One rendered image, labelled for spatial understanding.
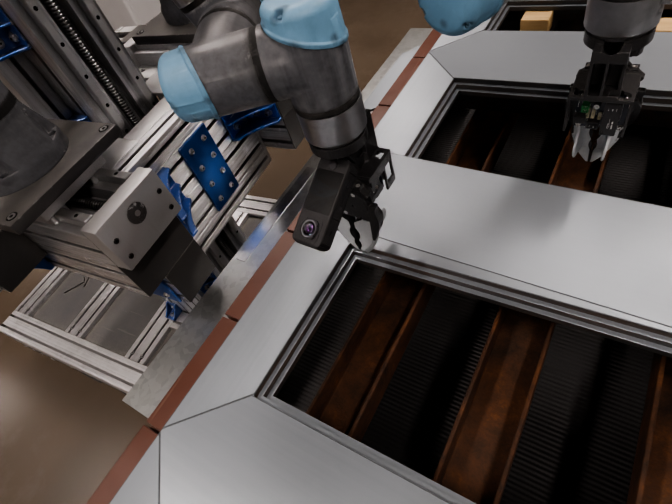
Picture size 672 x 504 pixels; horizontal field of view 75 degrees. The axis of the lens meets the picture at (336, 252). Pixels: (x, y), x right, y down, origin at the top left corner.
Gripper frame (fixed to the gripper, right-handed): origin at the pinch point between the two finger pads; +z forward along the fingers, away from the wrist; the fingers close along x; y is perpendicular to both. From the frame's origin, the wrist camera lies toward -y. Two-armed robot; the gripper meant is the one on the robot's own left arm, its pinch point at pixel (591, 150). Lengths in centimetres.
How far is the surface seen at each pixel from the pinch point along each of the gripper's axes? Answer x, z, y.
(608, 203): 4.1, 0.8, 9.4
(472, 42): -28.8, 0.8, -30.5
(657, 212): 9.8, 0.8, 9.5
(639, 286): 9.6, 0.8, 22.0
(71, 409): -144, 85, 78
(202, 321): -57, 17, 44
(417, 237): -18.5, 0.8, 23.0
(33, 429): -153, 85, 90
